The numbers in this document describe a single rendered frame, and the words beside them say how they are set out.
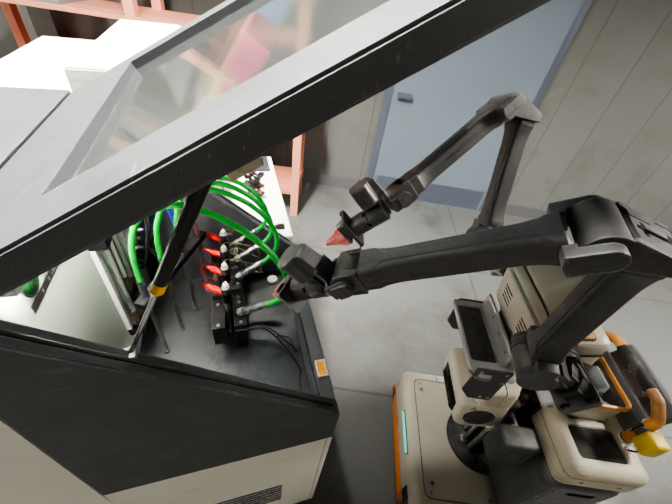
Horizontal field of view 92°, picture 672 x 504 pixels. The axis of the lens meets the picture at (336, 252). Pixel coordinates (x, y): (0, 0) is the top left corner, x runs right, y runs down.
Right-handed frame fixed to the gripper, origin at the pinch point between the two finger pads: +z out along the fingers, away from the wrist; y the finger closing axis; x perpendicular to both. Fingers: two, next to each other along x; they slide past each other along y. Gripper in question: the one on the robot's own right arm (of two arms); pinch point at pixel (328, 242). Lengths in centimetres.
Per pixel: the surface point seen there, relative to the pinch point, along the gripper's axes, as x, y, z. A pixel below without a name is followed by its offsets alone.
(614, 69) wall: -226, -141, -179
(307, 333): 14.5, -15.8, 20.2
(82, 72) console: -14, 69, 22
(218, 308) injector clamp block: 10.1, 5.9, 38.1
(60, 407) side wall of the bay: 52, 32, 26
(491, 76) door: -229, -87, -98
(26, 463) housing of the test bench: 55, 27, 47
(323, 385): 30.8, -19.7, 16.2
